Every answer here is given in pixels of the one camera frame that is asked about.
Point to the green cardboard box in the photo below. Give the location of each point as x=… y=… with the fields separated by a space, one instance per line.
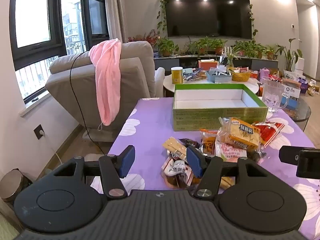
x=212 y=116

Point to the round white table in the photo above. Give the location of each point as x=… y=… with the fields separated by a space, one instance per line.
x=197 y=82

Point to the yellow snack packet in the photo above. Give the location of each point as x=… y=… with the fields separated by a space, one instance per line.
x=226 y=182

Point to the yellow canister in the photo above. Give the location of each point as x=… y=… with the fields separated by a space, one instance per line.
x=177 y=76

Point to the wall outlet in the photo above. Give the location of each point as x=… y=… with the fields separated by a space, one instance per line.
x=39 y=132

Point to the glass pitcher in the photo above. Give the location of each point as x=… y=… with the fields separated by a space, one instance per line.
x=272 y=95

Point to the white blue cardboard box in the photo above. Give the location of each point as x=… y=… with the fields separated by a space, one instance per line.
x=292 y=92

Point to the dark flat packet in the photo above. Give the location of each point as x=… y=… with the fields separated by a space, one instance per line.
x=193 y=75

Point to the purple floral tablecloth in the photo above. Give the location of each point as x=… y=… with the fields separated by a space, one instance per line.
x=150 y=120

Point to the light curtain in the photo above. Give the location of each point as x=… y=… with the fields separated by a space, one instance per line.
x=115 y=7

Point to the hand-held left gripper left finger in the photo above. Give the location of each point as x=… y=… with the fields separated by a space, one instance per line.
x=126 y=162

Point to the orange bread slice packet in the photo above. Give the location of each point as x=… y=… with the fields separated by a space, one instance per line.
x=242 y=135

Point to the pink box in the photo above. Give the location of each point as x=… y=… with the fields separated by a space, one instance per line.
x=264 y=74

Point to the red flower plant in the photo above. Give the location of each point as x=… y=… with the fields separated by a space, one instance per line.
x=150 y=38

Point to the spider plant in vase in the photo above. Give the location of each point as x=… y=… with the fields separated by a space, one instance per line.
x=230 y=55

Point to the white pink-print snack packet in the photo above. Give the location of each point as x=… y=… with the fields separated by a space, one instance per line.
x=228 y=155

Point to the yellow wicker basket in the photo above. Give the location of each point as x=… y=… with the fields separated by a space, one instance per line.
x=241 y=76

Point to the pink towel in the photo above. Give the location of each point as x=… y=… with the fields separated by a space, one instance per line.
x=106 y=80

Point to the purple gift bag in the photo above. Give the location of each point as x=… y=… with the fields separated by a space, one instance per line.
x=303 y=86

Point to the round glass table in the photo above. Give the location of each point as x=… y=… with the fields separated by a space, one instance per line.
x=301 y=111

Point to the beige stick snack packet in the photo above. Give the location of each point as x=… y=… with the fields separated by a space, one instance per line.
x=172 y=145

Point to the white air purifier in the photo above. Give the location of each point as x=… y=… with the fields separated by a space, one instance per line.
x=300 y=66

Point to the white red snack packet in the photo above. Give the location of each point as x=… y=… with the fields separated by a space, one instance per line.
x=175 y=168

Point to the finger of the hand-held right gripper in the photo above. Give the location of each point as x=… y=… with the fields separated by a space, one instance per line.
x=288 y=155

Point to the orange snack packet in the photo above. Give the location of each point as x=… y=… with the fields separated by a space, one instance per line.
x=207 y=142

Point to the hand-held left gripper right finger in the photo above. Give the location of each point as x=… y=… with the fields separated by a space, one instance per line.
x=195 y=161

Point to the blue basket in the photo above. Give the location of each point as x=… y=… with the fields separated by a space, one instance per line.
x=220 y=77

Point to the grey armchair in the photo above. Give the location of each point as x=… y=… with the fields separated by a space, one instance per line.
x=130 y=80

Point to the trailing vine plant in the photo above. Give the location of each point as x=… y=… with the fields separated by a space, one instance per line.
x=161 y=12

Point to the green potted plant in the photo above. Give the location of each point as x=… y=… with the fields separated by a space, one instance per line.
x=166 y=46
x=247 y=48
x=205 y=43
x=270 y=52

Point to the tall leafy plant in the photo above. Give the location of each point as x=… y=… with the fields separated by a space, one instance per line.
x=288 y=55

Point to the black-framed window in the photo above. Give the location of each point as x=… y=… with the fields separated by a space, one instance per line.
x=32 y=17
x=96 y=17

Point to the white router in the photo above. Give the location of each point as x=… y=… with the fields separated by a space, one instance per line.
x=227 y=50

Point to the dark snack packet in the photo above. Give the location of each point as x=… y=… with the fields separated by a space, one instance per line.
x=191 y=143

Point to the orange tissue box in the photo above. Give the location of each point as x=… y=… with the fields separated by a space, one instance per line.
x=206 y=65

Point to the wall television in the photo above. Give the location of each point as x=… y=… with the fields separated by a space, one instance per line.
x=207 y=15

